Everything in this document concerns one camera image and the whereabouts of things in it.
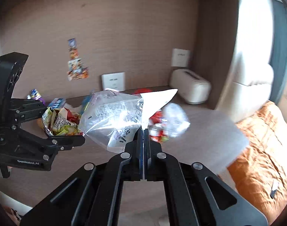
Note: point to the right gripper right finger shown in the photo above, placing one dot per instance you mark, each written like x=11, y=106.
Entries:
x=194, y=194

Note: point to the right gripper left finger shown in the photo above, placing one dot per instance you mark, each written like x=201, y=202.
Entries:
x=91, y=195

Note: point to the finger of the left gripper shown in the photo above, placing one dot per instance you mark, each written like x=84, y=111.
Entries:
x=32, y=146
x=24, y=110

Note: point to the purple blue snack bag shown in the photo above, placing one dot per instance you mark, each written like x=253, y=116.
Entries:
x=35, y=95

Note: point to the yellow red snack wrapper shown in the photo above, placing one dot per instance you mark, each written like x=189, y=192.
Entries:
x=61, y=122

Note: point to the clear printed plastic bag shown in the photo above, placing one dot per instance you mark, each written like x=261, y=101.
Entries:
x=112, y=118

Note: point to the blue snack packet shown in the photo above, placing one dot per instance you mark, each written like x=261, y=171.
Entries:
x=57, y=103

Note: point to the orange bed cover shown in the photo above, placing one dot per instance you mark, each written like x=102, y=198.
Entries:
x=260, y=171

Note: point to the clear bottle red label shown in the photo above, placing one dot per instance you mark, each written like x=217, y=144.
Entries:
x=169, y=122

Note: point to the cream padded headboard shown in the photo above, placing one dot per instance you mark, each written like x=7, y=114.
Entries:
x=247, y=91

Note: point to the grey green curtain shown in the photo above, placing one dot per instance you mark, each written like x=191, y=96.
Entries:
x=278, y=59

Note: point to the colourful wall stickers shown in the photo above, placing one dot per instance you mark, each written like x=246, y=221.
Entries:
x=76, y=69

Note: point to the white wall socket panel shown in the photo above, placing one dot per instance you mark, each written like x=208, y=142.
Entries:
x=114, y=81

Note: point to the white wall switch panel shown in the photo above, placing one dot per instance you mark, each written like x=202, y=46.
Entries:
x=180, y=57

